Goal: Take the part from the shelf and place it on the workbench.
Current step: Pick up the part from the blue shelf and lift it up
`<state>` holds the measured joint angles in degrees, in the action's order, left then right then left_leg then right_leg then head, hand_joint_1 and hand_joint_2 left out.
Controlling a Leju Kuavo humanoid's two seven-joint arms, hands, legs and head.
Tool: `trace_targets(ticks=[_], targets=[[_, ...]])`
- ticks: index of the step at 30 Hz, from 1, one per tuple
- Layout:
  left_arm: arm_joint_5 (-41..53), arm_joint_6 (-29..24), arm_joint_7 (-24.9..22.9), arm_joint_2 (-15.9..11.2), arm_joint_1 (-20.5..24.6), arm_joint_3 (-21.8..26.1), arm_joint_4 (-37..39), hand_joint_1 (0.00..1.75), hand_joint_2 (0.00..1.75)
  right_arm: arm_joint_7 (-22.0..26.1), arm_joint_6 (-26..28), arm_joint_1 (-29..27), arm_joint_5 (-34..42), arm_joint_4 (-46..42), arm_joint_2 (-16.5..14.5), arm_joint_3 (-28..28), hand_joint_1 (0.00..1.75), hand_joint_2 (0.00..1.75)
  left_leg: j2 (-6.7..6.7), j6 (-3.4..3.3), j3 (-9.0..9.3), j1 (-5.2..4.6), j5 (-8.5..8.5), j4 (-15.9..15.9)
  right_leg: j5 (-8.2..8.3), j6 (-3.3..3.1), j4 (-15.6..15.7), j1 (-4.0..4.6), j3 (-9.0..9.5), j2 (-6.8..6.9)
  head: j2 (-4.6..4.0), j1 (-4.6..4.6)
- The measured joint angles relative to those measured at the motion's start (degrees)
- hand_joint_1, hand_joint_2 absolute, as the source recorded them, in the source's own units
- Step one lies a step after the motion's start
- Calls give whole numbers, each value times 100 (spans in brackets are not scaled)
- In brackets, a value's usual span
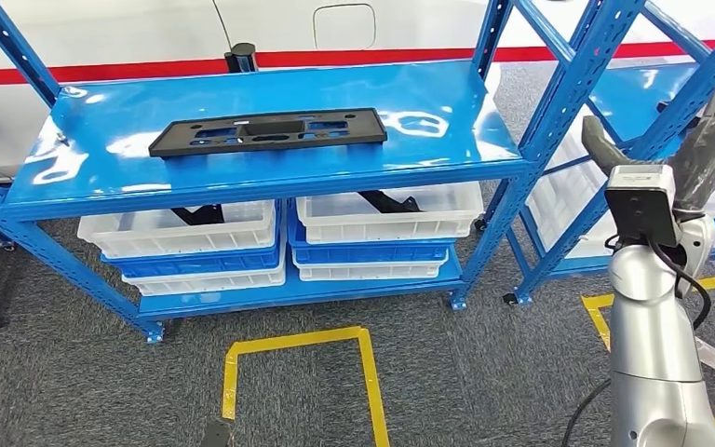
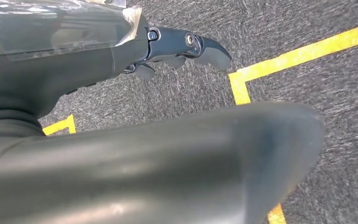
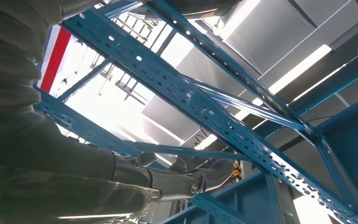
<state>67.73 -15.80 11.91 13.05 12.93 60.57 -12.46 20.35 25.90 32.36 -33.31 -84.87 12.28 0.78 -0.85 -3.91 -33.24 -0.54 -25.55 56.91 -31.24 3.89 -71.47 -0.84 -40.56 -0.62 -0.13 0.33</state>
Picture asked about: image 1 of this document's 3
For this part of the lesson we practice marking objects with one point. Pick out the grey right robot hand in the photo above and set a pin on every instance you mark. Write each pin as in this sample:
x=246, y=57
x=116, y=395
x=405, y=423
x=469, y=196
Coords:
x=709, y=154

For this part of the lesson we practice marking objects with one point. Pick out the long black plastic panel part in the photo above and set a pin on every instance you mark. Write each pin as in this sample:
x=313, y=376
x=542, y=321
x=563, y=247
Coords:
x=370, y=132
x=672, y=108

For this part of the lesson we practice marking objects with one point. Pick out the small bolt on shelf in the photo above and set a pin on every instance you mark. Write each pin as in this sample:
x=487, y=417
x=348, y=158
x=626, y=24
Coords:
x=62, y=139

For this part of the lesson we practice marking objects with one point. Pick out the yellow floor tape square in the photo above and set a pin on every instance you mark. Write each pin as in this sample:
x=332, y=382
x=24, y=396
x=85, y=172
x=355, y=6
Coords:
x=229, y=382
x=593, y=305

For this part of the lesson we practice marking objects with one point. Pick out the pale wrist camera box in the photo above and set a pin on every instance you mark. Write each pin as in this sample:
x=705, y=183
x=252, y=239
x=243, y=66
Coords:
x=641, y=210

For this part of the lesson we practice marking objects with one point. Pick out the black bracket part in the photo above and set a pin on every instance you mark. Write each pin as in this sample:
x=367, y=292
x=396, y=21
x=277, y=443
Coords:
x=200, y=216
x=388, y=202

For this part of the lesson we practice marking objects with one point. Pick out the black cylinder post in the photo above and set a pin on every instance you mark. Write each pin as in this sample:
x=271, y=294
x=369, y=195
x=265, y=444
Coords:
x=243, y=58

